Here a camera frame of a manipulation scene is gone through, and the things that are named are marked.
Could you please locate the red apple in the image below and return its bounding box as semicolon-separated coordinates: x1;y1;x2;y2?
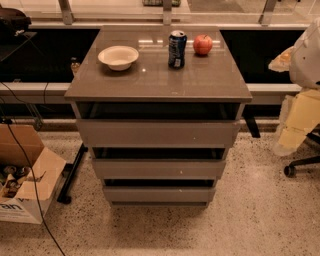
193;34;213;55

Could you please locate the black cable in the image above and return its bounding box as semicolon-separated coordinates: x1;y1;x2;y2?
0;96;67;256

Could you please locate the black bag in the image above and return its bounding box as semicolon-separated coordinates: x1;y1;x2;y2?
0;7;32;39

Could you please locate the grey drawer cabinet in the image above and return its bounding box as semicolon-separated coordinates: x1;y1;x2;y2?
65;25;252;206

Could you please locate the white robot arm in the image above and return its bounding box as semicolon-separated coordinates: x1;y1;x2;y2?
268;18;320;156

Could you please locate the black table leg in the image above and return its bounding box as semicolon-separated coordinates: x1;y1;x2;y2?
57;144;88;204

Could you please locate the grey middle drawer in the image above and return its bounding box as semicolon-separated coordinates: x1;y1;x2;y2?
92;159;226;180

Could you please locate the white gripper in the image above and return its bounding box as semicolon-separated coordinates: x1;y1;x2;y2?
268;46;320;149

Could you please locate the grey top drawer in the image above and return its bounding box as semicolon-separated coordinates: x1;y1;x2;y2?
76;119;240;148

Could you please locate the black office chair base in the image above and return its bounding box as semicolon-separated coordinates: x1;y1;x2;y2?
283;133;320;178

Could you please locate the white bowl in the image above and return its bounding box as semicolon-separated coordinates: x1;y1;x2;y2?
98;46;139;71

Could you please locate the blue soda can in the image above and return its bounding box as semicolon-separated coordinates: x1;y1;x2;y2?
168;30;187;69

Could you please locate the open cardboard box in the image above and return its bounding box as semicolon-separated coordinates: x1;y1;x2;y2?
0;124;66;224

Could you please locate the grey bottom drawer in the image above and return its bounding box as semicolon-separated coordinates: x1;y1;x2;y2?
103;186;215;203

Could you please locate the grey drawer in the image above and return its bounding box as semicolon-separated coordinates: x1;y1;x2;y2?
76;119;240;148
103;186;215;203
92;159;226;180

